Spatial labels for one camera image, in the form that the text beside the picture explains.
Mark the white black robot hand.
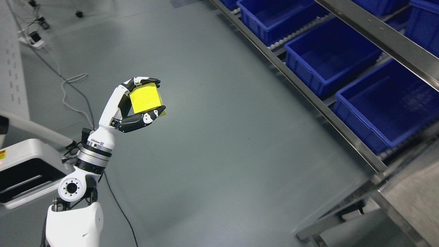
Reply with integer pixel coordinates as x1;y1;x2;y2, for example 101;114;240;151
98;77;166;133

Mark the yellow foam block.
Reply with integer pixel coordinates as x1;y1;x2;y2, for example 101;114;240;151
129;83;163;115

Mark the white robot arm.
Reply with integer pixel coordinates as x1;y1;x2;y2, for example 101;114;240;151
40;126;115;247

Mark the steel shelf rack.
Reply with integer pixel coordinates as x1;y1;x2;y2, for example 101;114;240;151
212;0;438;172

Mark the blue plastic bin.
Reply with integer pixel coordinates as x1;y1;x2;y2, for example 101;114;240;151
237;0;329;46
285;18;382;100
333;60;439;154

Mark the stainless steel table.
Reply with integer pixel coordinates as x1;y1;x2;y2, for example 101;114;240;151
295;137;439;247

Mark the grey floor cable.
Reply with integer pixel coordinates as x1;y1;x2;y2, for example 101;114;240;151
7;0;139;247

